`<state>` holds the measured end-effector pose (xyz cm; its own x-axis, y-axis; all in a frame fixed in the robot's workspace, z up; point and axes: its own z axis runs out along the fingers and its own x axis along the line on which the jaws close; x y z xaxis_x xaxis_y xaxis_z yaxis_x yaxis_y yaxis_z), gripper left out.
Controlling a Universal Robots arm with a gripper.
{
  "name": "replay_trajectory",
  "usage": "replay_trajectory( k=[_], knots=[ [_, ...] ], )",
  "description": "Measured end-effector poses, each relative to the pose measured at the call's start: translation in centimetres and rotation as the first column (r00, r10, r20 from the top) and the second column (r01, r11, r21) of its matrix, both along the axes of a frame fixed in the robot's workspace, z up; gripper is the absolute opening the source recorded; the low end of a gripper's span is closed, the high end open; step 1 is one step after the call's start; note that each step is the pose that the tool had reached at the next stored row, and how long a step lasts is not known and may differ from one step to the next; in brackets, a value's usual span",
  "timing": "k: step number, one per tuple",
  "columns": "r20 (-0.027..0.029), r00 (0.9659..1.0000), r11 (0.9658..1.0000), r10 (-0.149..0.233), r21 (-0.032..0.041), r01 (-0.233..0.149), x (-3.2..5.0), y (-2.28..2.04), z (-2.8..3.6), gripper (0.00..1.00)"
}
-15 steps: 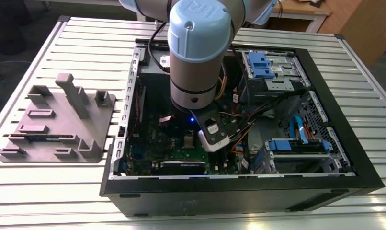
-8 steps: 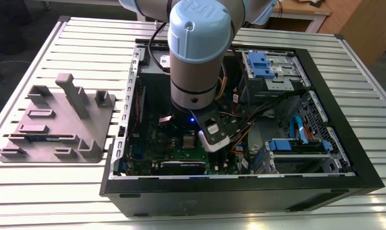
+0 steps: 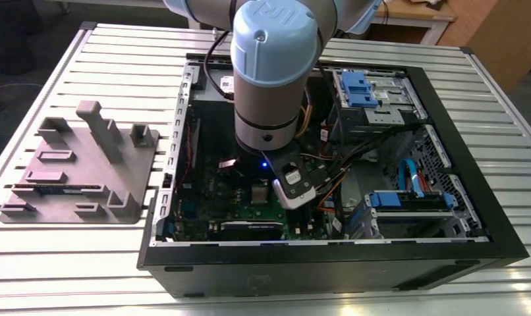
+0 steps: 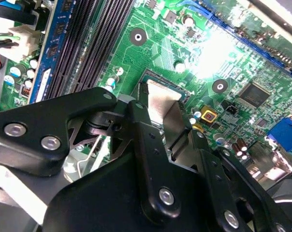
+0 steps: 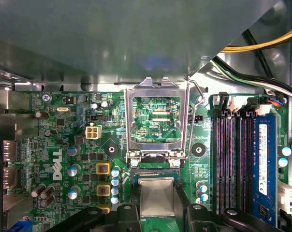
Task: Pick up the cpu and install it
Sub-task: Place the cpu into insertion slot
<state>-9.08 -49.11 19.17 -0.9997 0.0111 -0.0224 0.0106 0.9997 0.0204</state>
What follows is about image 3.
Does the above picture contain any blue flat wire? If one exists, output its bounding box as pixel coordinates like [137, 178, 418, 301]
[398, 157, 429, 199]

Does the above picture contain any black PC case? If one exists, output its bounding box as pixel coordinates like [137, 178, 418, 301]
[135, 51, 530, 300]

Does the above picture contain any yellow black wire bundle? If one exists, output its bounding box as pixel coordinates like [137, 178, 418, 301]
[294, 88, 314, 139]

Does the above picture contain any blue plastic drive bracket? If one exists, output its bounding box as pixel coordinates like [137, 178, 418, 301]
[342, 70, 381, 109]

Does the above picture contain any orange wire bundle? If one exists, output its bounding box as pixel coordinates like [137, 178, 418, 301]
[314, 189, 337, 217]

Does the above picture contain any silver CPU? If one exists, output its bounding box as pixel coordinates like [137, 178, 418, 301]
[250, 184, 270, 204]

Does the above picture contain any wooden desk white frame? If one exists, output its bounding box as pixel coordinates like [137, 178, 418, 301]
[186, 0, 460, 45]

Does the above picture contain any green motherboard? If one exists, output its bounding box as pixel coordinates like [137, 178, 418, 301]
[171, 144, 336, 242]

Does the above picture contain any black graphics card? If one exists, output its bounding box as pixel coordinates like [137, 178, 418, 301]
[207, 219, 285, 242]

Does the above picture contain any grey power supply unit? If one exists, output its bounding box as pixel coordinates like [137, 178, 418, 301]
[190, 68, 239, 151]

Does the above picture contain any grey parts rack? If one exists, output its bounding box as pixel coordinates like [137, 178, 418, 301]
[0, 100, 162, 225]

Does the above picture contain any wooden cabinet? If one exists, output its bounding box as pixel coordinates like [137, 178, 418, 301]
[440, 0, 531, 95]

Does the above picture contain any hard disk in blue carrier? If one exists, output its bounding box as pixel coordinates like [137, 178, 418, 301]
[365, 192, 456, 212]

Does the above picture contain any RAM stick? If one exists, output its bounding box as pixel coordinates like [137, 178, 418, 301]
[13, 184, 105, 196]

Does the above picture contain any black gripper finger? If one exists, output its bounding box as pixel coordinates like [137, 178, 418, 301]
[217, 157, 254, 189]

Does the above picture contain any black cable bundle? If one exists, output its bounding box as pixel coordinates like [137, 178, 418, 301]
[322, 124, 428, 195]

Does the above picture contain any black cable metal plug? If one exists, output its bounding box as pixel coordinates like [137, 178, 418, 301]
[203, 28, 237, 99]

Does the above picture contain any black white wire bundle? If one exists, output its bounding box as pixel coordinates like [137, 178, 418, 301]
[301, 149, 342, 163]

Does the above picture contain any metal drive cage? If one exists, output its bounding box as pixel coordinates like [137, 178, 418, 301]
[326, 68, 429, 142]
[345, 189, 489, 241]

